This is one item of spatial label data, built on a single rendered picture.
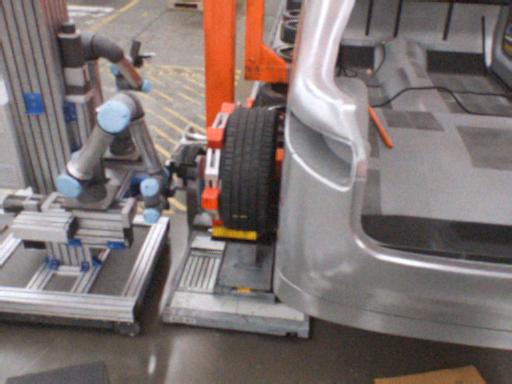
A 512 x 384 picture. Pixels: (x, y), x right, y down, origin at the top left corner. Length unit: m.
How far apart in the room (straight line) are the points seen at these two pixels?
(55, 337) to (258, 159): 1.51
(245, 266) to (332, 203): 1.48
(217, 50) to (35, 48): 0.97
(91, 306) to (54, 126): 0.95
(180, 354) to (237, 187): 1.00
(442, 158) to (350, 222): 1.16
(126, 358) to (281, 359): 0.82
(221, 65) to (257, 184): 0.88
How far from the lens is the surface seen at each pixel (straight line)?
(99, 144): 2.07
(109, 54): 2.63
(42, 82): 2.42
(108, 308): 2.67
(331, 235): 1.47
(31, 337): 2.97
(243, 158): 2.22
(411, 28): 4.86
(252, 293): 2.77
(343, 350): 2.78
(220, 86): 2.86
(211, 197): 2.23
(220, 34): 2.78
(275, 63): 4.82
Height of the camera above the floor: 2.09
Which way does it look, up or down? 32 degrees down
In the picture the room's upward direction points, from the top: 2 degrees clockwise
